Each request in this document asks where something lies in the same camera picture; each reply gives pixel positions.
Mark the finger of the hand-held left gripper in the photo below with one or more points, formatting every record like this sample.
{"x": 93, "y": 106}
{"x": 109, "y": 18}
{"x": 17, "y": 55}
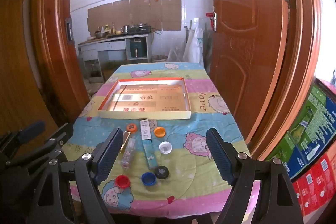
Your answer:
{"x": 30, "y": 131}
{"x": 59, "y": 136}

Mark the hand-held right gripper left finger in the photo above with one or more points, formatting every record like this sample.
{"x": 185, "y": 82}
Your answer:
{"x": 110, "y": 153}

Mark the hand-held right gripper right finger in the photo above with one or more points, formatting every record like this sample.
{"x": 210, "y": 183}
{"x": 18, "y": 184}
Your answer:
{"x": 219, "y": 158}

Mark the clear floral tube box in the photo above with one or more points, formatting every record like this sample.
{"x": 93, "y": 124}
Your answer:
{"x": 128, "y": 154}

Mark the shiny mirror box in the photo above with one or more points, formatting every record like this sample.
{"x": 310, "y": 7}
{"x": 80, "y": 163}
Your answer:
{"x": 126, "y": 141}

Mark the red bottle cap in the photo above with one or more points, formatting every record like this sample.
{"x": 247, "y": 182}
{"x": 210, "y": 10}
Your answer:
{"x": 122, "y": 182}

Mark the orange cap with dark print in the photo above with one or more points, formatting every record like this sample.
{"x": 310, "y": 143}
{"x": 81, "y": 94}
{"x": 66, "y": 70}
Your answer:
{"x": 132, "y": 127}

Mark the teal long box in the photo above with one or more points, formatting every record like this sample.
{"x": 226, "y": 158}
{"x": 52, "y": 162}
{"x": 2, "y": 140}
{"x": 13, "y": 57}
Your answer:
{"x": 151, "y": 155}

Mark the white cartoon printed box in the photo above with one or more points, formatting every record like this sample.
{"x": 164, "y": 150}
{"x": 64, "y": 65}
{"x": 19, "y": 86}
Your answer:
{"x": 145, "y": 129}

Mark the blue bottle cap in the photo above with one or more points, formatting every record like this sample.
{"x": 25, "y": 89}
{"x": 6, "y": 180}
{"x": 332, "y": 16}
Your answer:
{"x": 148, "y": 178}

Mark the plain orange bottle cap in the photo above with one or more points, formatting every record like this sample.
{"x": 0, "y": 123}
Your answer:
{"x": 159, "y": 131}

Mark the black bottle cap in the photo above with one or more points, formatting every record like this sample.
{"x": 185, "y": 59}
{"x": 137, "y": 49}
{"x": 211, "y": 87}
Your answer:
{"x": 161, "y": 172}

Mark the white bottle cap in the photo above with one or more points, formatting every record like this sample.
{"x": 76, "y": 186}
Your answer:
{"x": 165, "y": 148}

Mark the shallow cardboard tray box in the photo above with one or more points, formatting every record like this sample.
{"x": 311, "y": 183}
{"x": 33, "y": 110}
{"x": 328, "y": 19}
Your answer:
{"x": 147, "y": 100}

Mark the cartoon sheep printed blanket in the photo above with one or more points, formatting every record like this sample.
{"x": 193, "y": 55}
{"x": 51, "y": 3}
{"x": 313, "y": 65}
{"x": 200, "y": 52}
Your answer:
{"x": 183, "y": 121}

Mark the green and blue carton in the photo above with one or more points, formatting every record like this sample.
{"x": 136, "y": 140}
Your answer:
{"x": 309, "y": 129}

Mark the white kitchen counter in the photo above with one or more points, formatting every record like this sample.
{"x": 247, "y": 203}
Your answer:
{"x": 105, "y": 45}

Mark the red carton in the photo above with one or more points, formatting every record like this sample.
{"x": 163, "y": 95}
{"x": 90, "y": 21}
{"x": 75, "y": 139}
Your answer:
{"x": 317, "y": 187}

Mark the brown wooden door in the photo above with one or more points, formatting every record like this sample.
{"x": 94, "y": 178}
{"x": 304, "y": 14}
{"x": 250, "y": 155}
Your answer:
{"x": 236, "y": 56}

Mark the round woven basket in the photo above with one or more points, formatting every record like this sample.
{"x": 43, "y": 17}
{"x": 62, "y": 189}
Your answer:
{"x": 158, "y": 58}

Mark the metal strike plate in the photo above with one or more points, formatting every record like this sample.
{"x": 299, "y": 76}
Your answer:
{"x": 68, "y": 29}

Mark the dark green air fryer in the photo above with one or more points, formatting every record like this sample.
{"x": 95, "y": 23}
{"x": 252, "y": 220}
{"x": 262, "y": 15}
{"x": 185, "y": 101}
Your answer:
{"x": 136, "y": 48}

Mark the metal bowl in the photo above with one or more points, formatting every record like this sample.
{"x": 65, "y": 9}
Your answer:
{"x": 101, "y": 34}

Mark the clear plastic bag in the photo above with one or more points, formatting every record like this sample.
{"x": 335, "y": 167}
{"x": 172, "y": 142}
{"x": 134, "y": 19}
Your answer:
{"x": 174, "y": 54}

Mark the large white sack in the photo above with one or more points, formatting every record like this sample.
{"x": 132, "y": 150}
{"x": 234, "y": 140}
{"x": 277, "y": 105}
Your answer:
{"x": 194, "y": 45}

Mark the yellow capped bottle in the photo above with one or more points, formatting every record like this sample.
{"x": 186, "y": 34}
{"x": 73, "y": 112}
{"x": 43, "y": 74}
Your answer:
{"x": 106, "y": 28}

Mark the metal kettle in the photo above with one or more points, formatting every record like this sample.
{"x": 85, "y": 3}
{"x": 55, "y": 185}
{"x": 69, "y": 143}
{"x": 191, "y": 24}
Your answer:
{"x": 125, "y": 28}

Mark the black gas stove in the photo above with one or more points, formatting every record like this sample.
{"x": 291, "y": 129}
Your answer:
{"x": 140, "y": 29}

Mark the wooden door frame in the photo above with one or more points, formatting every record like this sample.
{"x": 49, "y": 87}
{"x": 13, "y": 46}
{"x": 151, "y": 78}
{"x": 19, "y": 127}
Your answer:
{"x": 52, "y": 29}

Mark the cardboard sheet on wall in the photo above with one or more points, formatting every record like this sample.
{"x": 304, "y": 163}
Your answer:
{"x": 131, "y": 14}

